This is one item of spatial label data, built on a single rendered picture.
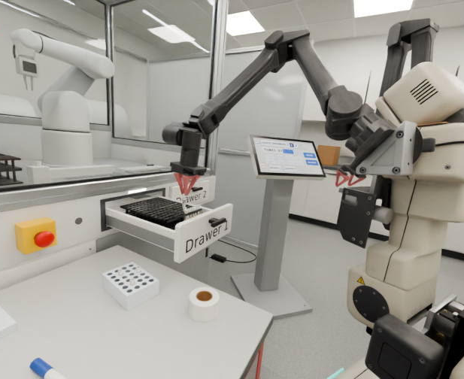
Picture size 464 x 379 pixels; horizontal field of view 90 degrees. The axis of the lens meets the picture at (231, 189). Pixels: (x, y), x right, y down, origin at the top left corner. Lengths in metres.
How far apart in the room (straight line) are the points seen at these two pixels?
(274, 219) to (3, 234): 1.40
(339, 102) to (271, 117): 1.78
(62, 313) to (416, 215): 0.88
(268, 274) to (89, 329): 1.46
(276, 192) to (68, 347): 1.36
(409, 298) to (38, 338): 0.86
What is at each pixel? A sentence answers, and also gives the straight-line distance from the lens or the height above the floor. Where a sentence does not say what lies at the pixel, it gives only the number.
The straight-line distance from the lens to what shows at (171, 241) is 0.69.
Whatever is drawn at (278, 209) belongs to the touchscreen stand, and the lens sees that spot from 1.69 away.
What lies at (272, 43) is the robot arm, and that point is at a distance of 0.89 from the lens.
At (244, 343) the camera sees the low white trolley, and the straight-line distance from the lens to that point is 0.56.
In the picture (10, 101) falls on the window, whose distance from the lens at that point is 0.77.
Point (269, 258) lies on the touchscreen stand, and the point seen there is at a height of 0.32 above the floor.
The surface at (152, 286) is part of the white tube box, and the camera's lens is 0.65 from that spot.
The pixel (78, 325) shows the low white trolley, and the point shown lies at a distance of 0.63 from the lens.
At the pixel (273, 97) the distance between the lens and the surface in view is 2.43.
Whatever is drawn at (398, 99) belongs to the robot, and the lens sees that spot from 0.78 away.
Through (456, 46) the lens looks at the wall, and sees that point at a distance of 4.52.
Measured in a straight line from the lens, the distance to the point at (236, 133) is 2.55.
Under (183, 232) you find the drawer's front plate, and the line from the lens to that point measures 0.64.
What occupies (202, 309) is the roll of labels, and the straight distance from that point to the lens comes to 0.57.
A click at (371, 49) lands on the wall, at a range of 4.47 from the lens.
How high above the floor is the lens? 1.16
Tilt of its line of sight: 12 degrees down
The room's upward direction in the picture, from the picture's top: 5 degrees clockwise
